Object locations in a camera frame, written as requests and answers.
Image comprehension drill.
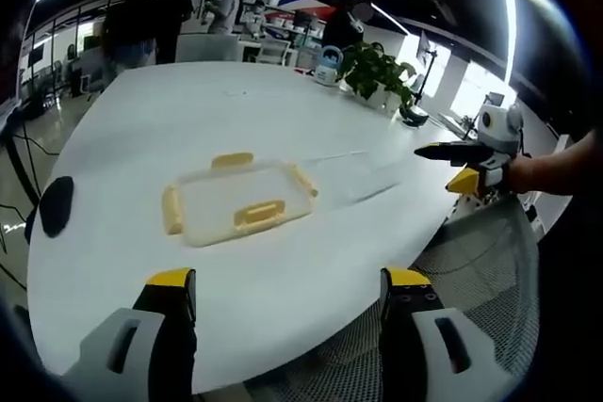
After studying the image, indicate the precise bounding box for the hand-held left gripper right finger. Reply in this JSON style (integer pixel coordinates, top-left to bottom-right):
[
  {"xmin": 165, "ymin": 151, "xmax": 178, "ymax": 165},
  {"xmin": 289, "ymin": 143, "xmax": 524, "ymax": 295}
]
[{"xmin": 378, "ymin": 266, "xmax": 515, "ymax": 396}]

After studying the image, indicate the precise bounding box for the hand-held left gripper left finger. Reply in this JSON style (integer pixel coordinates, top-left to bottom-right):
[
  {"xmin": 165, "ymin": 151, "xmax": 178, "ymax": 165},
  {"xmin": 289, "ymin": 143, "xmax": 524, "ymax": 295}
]
[{"xmin": 60, "ymin": 267, "xmax": 199, "ymax": 396}]

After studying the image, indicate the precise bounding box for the clear lid with yellow clips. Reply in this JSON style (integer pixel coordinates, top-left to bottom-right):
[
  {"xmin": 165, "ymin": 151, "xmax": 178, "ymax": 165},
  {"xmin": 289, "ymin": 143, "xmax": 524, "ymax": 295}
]
[{"xmin": 160, "ymin": 151, "xmax": 320, "ymax": 249}]

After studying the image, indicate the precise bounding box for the person's right hand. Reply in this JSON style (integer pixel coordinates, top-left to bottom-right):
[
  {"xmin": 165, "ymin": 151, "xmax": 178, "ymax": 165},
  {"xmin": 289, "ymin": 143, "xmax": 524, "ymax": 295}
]
[{"xmin": 508, "ymin": 153, "xmax": 543, "ymax": 195}]

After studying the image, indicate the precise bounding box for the black desk object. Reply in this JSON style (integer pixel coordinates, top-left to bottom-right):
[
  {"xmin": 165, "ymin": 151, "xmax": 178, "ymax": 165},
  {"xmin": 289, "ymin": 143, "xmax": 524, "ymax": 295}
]
[{"xmin": 399, "ymin": 106, "xmax": 431, "ymax": 129}]

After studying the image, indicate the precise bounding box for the black monitor stand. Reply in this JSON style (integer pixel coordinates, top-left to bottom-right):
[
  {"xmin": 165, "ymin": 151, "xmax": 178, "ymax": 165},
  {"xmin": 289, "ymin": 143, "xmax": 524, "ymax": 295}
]
[{"xmin": 413, "ymin": 29, "xmax": 440, "ymax": 107}]

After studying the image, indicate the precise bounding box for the grey mesh office chair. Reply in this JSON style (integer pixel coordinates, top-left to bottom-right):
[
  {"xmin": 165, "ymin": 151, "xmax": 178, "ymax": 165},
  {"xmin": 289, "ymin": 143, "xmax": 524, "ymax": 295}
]
[{"xmin": 244, "ymin": 189, "xmax": 541, "ymax": 402}]

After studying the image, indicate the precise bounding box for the long ceiling light strip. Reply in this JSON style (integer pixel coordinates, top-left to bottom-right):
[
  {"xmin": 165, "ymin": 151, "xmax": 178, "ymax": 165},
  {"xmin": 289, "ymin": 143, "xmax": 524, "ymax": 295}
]
[{"xmin": 489, "ymin": 0, "xmax": 517, "ymax": 92}]

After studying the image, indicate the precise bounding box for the green potted plant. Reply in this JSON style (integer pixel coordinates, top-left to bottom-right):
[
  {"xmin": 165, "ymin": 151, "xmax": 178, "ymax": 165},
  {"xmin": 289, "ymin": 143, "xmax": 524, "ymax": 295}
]
[{"xmin": 336, "ymin": 40, "xmax": 418, "ymax": 115}]

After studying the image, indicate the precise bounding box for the white and blue desk gadget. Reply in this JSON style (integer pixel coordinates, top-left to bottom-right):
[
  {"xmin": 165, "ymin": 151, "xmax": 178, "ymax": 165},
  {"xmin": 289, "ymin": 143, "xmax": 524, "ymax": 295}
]
[{"xmin": 314, "ymin": 45, "xmax": 345, "ymax": 87}]

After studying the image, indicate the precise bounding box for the black oval pad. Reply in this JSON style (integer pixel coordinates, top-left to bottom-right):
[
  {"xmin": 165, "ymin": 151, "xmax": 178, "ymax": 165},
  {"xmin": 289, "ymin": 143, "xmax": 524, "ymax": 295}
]
[{"xmin": 38, "ymin": 175, "xmax": 76, "ymax": 237}]

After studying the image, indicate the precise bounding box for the black table leg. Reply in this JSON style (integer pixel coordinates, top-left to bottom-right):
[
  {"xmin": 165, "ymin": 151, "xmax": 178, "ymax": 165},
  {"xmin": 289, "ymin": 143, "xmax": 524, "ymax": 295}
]
[{"xmin": 0, "ymin": 128, "xmax": 41, "ymax": 206}]

